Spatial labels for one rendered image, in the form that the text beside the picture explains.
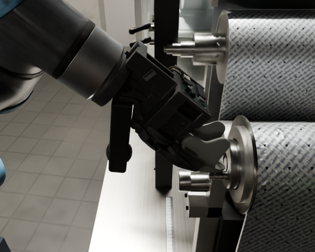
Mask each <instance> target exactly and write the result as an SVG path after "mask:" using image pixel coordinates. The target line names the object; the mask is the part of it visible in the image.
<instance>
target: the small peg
mask: <svg viewBox="0 0 315 252"><path fill-rule="evenodd" d="M208 179H209V180H228V172H227V170H224V171H221V172H208Z"/></svg>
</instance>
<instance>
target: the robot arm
mask: <svg viewBox="0 0 315 252"><path fill-rule="evenodd" d="M147 49H148V47H147V46H146V45H145V44H144V43H142V42H141V41H140V40H139V39H138V40H137V41H136V43H135V44H134V45H133V46H132V48H131V49H130V50H129V51H127V50H125V51H124V46H123V45H122V44H120V43H119V42H118V41H117V40H115V39H114V38H113V37H111V36H110V35H109V34H108V33H106V32H105V31H104V30H103V29H101V28H100V27H99V26H97V25H95V23H93V22H92V21H91V20H89V19H88V18H87V17H86V16H84V15H83V14H82V13H81V12H79V11H78V10H77V9H75V8H74V7H73V6H72V5H70V4H69V3H68V2H66V1H65V0H0V114H8V113H11V112H14V111H15V110H17V109H18V108H19V107H20V106H21V105H22V104H24V103H25V102H26V101H27V100H28V99H29V98H30V96H31V95H32V93H33V91H34V88H35V86H36V84H37V83H38V81H39V80H40V78H41V77H42V75H43V74H44V72H45V73H47V74H49V75H50V76H52V77H53V78H55V79H56V80H57V81H59V82H60V83H62V84H63V85H65V86H66V87H68V88H70V89H71V90H73V91H74V92H76V93H77V94H79V95H80V96H82V97H83V98H85V99H90V98H91V100H92V101H93V102H95V103H96V104H98V105H99V106H101V107H103V106H104V105H106V104H107V103H108V102H109V101H110V100H111V99H112V103H111V118H110V139H109V144H108V146H107V148H106V157H107V159H108V170H109V171H110V172H113V173H125V172H126V170H127V162H129V160H130V159H131V157H132V154H133V149H132V147H131V144H129V141H130V131H131V128H132V129H134V130H135V132H136V133H137V134H138V136H139V138H140V139H141V140H142V141H143V142H144V143H145V144H146V145H148V146H149V147H150V148H151V149H152V150H154V151H155V152H156V153H157V154H159V155H161V156H162V157H164V158H165V159H166V160H167V161H169V162H170V163H172V164H173V165H175V166H177V167H179V168H182V169H185V170H189V171H193V172H197V171H200V172H205V173H218V172H222V171H224V170H225V169H226V168H225V165H224V163H223V162H222V161H221V159H220V158H221V157H222V156H223V155H224V154H225V152H226V151H227V150H228V149H229V147H230V145H231V143H230V141H229V140H228V139H227V138H225V137H221V136H222V135H223V133H224V132H225V130H226V127H225V125H224V124H223V123H222V122H220V121H214V122H211V123H208V124H205V123H206V122H207V121H208V120H209V119H210V118H212V115H210V112H209V109H208V105H207V101H206V96H205V92H204V89H205V88H204V87H203V86H202V85H200V84H199V83H198V82H197V81H196V80H194V79H193V78H192V77H191V76H189V75H188V74H187V73H186V72H185V71H183V70H182V69H181V68H180V67H178V66H177V65H175V66H170V67H169V68H166V67H165V66H164V65H163V64H161V63H160V62H159V61H158V60H156V59H155V58H154V57H153V56H151V55H150V54H149V53H148V52H147ZM170 68H172V69H170ZM169 69H170V70H169ZM5 178H6V171H5V167H4V164H3V162H2V160H1V158H0V186H1V185H2V184H3V183H4V180H5Z"/></svg>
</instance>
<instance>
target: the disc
mask: <svg viewBox="0 0 315 252"><path fill-rule="evenodd" d="M233 126H240V127H242V129H243V130H244V133H245V135H246V138H247V143H248V148H249V156H250V181H249V188H248V193H247V196H246V199H245V200H244V202H242V203H237V202H234V200H233V199H232V201H233V203H234V206H235V208H236V209H237V211H238V212H239V213H240V214H242V215H246V214H248V213H249V212H250V211H251V209H252V207H253V205H254V202H255V198H256V193H257V186H258V155H257V146H256V141H255V136H254V132H253V129H252V126H251V124H250V122H249V120H248V119H247V118H246V117H245V116H244V115H238V116H237V117H236V118H235V119H234V120H233V122H232V125H231V128H232V127H233ZM231 128H230V129H231Z"/></svg>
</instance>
